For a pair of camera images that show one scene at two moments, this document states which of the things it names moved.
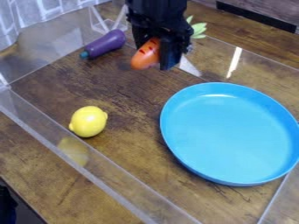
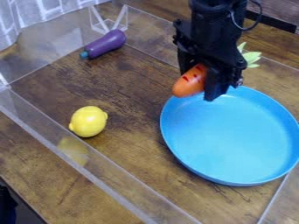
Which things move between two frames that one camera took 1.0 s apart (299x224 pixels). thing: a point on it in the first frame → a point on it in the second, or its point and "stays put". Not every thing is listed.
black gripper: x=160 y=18 → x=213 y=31
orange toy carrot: x=145 y=55 → x=191 y=82
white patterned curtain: x=21 y=13 stays put
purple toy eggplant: x=104 y=44 stays put
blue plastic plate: x=229 y=132 stays put
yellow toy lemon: x=88 y=121 stays put
